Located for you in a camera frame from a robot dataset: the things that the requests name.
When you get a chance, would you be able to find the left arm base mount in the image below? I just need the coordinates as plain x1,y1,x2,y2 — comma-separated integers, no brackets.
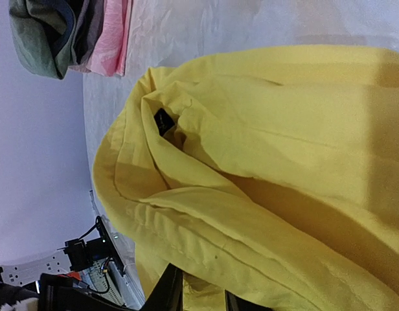
62,216,126,292

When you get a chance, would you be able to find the folded navy graphic shirt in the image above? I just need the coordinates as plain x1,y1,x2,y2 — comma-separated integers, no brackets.
48,0,84,56

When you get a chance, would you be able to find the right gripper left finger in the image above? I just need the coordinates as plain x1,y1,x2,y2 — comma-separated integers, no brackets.
140,264,183,311

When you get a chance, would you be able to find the aluminium front rail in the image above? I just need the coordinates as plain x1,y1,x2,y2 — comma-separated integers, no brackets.
89,190,145,310

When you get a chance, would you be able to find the yellow garment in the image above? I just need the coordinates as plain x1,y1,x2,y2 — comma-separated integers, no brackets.
93,45,399,310

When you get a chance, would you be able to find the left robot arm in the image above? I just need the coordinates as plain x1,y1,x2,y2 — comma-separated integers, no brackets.
0,251,74,310

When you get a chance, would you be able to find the green tank top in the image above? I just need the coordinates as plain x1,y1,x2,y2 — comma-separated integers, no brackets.
8,1,73,80

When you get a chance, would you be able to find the folded pink garment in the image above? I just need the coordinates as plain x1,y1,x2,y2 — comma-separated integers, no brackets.
69,1,133,76

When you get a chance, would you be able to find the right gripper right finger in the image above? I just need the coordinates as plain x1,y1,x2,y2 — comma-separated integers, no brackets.
225,291,250,311

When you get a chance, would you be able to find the folded grey garment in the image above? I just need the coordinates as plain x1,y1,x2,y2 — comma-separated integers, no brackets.
69,0,104,66

